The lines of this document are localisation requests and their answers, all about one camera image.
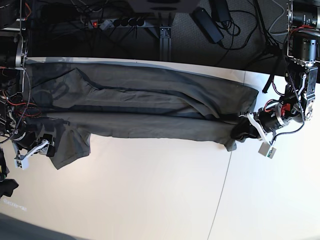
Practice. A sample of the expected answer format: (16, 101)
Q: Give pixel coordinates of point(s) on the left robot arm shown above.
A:
(300, 54)

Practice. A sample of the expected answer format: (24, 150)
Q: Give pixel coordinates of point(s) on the grey power strip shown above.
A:
(126, 22)

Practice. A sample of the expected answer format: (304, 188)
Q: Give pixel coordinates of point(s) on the black clothes pile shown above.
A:
(7, 186)

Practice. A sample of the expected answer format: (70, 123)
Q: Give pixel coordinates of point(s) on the black power adapter brick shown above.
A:
(206, 25)

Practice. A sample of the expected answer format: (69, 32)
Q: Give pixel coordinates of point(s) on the aluminium frame post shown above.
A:
(165, 36)

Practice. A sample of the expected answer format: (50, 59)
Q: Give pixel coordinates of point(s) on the grey green T-shirt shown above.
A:
(78, 100)

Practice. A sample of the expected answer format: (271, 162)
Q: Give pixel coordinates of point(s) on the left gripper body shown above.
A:
(278, 114)

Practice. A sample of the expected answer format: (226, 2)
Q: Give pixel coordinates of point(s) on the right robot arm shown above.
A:
(16, 106)

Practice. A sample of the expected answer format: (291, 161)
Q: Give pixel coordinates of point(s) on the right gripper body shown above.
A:
(28, 137)

